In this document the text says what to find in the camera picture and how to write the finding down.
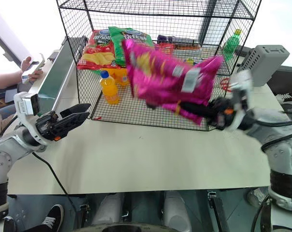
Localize green soda bottle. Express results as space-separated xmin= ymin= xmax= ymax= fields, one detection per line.
xmin=222 ymin=29 xmax=244 ymax=61

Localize red wire loop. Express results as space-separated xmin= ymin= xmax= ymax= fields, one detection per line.
xmin=219 ymin=76 xmax=234 ymax=93

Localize grey vented electronics box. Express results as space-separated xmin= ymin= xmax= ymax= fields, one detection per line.
xmin=239 ymin=44 xmax=291 ymax=88

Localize purple snack box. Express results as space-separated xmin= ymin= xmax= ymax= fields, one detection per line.
xmin=157 ymin=34 xmax=194 ymax=44

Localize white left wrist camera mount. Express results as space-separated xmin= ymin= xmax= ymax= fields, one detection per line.
xmin=13 ymin=91 xmax=48 ymax=147

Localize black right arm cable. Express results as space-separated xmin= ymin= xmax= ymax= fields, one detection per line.
xmin=252 ymin=117 xmax=292 ymax=152

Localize green conveyor belt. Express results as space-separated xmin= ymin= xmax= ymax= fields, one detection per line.
xmin=36 ymin=35 xmax=88 ymax=115

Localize magenta chip bag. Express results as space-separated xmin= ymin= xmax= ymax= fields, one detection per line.
xmin=121 ymin=38 xmax=224 ymax=126

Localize red snack box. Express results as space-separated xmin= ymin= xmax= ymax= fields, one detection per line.
xmin=157 ymin=43 xmax=176 ymax=53

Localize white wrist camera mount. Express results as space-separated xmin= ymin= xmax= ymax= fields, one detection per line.
xmin=13 ymin=91 xmax=48 ymax=147
xmin=229 ymin=71 xmax=255 ymax=131

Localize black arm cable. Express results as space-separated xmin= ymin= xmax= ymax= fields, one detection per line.
xmin=252 ymin=117 xmax=292 ymax=152
xmin=31 ymin=151 xmax=80 ymax=222

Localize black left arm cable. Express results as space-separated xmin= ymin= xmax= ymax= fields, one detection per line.
xmin=31 ymin=151 xmax=80 ymax=222

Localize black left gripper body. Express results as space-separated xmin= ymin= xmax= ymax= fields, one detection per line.
xmin=35 ymin=110 xmax=66 ymax=142

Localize person's bare hand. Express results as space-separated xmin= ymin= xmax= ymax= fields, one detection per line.
xmin=20 ymin=56 xmax=44 ymax=82

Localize white handheld device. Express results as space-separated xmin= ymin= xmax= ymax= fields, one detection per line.
xmin=21 ymin=53 xmax=46 ymax=85

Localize green chip bag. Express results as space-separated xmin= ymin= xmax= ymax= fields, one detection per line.
xmin=108 ymin=26 xmax=156 ymax=68

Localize black white laced sneaker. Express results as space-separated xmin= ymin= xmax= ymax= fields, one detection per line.
xmin=275 ymin=92 xmax=292 ymax=105

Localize yellow orange drink pack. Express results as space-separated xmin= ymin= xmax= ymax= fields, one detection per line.
xmin=101 ymin=67 xmax=130 ymax=87

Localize black canvas shoe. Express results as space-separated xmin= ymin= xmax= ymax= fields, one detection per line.
xmin=27 ymin=203 xmax=65 ymax=232

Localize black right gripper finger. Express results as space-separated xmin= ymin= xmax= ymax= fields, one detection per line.
xmin=179 ymin=101 xmax=212 ymax=119

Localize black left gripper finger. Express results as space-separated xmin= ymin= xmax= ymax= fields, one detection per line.
xmin=54 ymin=111 xmax=90 ymax=139
xmin=59 ymin=103 xmax=92 ymax=119

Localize red chip bag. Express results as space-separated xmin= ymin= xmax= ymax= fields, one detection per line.
xmin=76 ymin=29 xmax=117 ymax=71

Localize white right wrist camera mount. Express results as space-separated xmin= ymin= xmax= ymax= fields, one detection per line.
xmin=229 ymin=71 xmax=255 ymax=131

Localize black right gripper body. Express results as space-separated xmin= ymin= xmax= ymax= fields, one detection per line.
xmin=207 ymin=96 xmax=236 ymax=131

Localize black wire mesh rack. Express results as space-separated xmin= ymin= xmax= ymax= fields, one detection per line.
xmin=56 ymin=0 xmax=263 ymax=132

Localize white robot leg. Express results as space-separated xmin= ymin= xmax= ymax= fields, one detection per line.
xmin=91 ymin=192 xmax=125 ymax=226
xmin=163 ymin=190 xmax=193 ymax=232

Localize orange juice bottle blue cap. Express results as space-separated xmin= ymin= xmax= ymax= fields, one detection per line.
xmin=99 ymin=70 xmax=120 ymax=105

